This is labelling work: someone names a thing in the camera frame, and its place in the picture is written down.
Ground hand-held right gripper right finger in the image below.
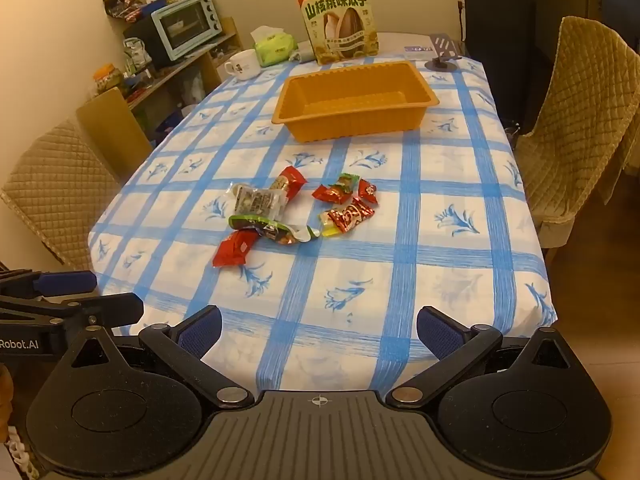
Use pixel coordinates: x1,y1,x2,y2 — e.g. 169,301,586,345
386,305,583,408

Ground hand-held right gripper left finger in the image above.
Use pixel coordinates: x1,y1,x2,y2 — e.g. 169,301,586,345
60,305,256,411

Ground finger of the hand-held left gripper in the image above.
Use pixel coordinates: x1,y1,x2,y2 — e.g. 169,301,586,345
0,292,146,335
0,269,99,300

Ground large red snack packet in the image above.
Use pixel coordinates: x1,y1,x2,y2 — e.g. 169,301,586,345
212,228,257,268

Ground white green-ended snack packet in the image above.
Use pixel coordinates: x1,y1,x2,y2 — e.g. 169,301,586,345
228,214,321,246

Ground clear packet with dark contents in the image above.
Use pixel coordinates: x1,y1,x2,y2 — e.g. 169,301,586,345
225,182,291,216

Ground red white printed packet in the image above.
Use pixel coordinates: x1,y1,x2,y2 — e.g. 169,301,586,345
327,200,376,234

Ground small red printed packet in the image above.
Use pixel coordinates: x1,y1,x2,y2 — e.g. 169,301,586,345
356,178,378,208

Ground red sausage snack packet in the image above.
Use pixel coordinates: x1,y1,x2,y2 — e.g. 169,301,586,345
270,166,307,196

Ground red candy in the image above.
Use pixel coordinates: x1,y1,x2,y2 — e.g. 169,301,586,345
312,184,346,205

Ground orange plastic tray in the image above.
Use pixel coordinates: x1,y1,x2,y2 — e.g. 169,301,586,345
271,60,440,143

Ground orange lumpy object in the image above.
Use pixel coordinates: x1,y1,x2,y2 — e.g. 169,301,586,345
0,364,15,428

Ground beige quilted chair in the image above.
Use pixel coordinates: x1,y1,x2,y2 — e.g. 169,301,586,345
0,117,123,271
515,16,640,261

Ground orange lidded jar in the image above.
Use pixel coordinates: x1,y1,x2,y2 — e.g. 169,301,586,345
92,63,123,96

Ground wooden shelf unit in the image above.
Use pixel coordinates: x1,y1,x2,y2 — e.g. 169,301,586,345
75,15,246,181

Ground silver foil bag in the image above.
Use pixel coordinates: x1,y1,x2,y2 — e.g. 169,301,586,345
123,39,151,73

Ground black appliance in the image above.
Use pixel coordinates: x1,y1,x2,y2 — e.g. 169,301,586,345
123,15,166,68

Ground white mug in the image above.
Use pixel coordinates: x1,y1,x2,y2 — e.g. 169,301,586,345
223,50,261,81

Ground dark snack bags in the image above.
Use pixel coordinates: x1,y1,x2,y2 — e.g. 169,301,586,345
103,0,151,23

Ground light blue toaster oven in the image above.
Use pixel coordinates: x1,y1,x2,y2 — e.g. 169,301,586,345
150,0,225,61

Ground grey phone stand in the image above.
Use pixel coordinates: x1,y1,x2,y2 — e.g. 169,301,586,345
424,33,462,72

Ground green tissue pack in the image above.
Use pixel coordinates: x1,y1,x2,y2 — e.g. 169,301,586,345
250,26,296,67

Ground large sunflower seed bag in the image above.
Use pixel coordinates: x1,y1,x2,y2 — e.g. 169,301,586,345
296,0,381,66

